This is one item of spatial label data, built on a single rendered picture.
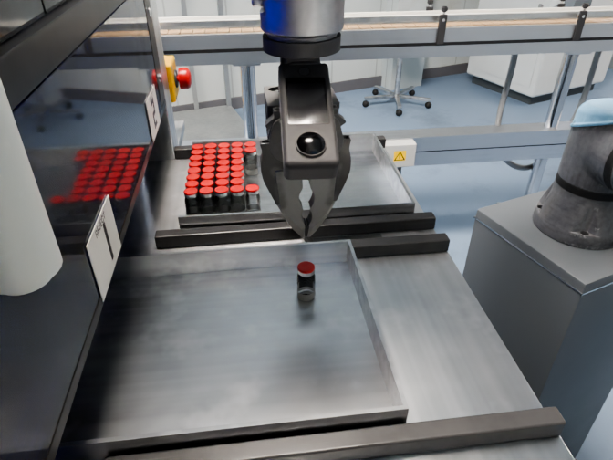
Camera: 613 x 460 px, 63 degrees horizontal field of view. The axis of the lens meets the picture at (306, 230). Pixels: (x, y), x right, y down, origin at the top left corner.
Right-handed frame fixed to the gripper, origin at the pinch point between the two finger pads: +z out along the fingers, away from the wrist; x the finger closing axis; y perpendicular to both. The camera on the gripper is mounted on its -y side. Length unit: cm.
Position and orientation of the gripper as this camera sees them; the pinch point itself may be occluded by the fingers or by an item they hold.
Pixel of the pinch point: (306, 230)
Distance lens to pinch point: 54.4
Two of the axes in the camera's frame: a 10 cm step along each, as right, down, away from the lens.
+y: -1.2, -5.5, 8.2
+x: -9.9, 0.8, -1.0
